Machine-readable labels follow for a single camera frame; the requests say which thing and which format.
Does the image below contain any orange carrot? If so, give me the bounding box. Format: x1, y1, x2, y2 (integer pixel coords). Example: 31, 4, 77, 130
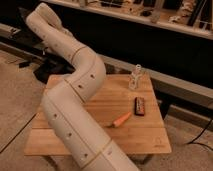
109, 112, 131, 128

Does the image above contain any dark chocolate bar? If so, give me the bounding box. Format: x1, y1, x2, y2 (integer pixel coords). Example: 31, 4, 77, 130
135, 97, 145, 116

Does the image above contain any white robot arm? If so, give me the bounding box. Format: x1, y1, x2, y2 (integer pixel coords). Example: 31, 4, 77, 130
26, 3, 139, 171

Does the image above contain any black cable on floor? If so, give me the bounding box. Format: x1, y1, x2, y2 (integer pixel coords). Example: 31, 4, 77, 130
182, 116, 213, 152

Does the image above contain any wooden table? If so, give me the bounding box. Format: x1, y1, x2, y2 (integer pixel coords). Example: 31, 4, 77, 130
24, 74, 171, 156

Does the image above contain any clear glass bottle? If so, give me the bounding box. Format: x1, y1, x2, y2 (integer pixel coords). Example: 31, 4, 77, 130
129, 64, 144, 90

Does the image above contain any long wooden shelf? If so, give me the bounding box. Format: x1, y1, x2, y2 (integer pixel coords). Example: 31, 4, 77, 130
42, 0, 213, 40

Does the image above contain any black laptop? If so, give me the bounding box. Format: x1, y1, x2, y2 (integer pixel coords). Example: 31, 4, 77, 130
13, 7, 42, 47

